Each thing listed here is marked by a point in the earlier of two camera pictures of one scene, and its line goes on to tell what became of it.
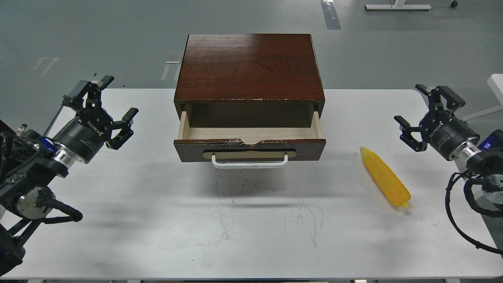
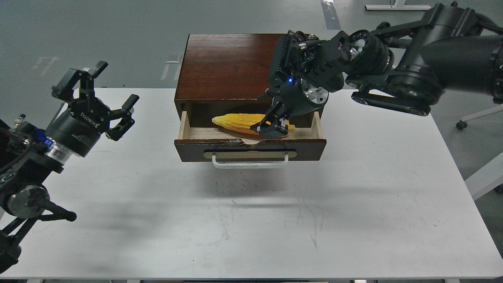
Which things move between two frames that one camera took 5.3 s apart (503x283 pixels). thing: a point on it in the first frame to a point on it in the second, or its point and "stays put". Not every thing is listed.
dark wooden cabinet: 249,81 stays put
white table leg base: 400,5 stays put
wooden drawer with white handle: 249,147 stays put
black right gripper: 443,131 to 291,98
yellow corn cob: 385,179 to 241,122
